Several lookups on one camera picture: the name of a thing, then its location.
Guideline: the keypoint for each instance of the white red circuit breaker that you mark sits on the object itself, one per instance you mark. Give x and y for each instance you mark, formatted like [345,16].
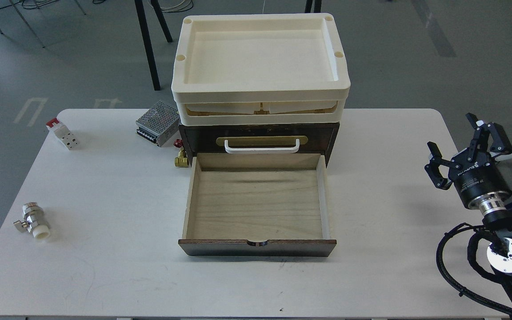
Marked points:
[62,133]

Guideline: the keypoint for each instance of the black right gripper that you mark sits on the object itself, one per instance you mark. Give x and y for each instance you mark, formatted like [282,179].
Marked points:
[473,179]

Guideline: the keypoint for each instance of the cream plastic tray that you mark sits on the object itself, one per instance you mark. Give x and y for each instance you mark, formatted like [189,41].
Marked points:
[260,69]

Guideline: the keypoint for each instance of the open wooden drawer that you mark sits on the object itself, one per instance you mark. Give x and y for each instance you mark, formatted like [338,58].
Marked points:
[258,205]

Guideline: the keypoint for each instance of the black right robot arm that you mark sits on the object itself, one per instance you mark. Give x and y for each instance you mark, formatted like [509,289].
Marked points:
[489,249]

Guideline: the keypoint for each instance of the black table leg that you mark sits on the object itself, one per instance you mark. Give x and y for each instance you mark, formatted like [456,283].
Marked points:
[145,34]

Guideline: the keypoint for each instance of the silver valve white fitting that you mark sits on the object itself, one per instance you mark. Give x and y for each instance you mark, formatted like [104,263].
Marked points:
[34,221]

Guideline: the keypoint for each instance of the brass valve red handle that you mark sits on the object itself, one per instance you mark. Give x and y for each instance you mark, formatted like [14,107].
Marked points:
[181,161]

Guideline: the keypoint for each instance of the metal mesh power supply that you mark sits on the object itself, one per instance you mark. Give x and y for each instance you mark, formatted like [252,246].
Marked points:
[159,123]

